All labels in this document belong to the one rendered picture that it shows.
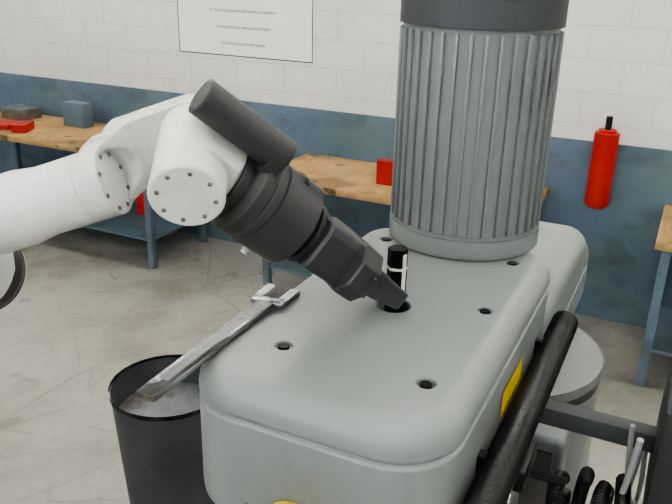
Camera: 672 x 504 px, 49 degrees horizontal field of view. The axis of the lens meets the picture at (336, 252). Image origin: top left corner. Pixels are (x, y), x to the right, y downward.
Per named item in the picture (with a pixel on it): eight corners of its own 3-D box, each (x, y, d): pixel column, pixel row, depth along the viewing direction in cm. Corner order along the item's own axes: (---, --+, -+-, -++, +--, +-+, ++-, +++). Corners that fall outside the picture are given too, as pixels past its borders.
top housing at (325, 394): (430, 607, 62) (445, 450, 56) (178, 508, 73) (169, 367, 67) (543, 360, 102) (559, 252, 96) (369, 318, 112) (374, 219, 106)
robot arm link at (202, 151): (229, 272, 67) (122, 207, 62) (234, 200, 75) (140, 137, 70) (314, 199, 62) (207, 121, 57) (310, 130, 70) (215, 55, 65)
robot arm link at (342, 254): (300, 277, 82) (215, 222, 76) (353, 208, 81) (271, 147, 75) (342, 328, 71) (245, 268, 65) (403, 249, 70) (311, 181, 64)
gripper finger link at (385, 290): (390, 312, 77) (348, 284, 74) (409, 288, 77) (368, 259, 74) (397, 319, 76) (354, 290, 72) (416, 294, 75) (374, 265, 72)
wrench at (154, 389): (164, 406, 61) (163, 398, 61) (125, 395, 62) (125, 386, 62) (299, 296, 82) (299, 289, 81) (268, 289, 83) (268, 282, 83)
